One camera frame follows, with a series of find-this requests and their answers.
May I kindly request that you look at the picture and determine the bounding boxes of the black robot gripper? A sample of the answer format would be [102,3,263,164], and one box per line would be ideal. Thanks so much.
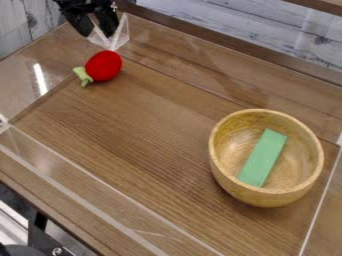
[52,0,119,37]

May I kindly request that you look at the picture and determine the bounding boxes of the black table leg bracket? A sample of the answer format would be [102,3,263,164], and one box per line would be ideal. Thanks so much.
[28,212,75,256]

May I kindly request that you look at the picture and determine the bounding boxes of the green rectangular block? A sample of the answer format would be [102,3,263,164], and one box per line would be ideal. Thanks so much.
[238,129,287,187]

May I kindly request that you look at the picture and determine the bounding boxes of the wooden bowl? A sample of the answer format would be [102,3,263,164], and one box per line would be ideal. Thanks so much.
[209,109,325,208]

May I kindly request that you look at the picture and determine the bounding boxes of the clear acrylic tray wall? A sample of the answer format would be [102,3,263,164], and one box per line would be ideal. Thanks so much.
[0,15,342,256]

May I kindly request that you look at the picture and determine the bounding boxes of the red plush fruit green stem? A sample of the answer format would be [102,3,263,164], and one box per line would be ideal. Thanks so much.
[72,50,123,87]

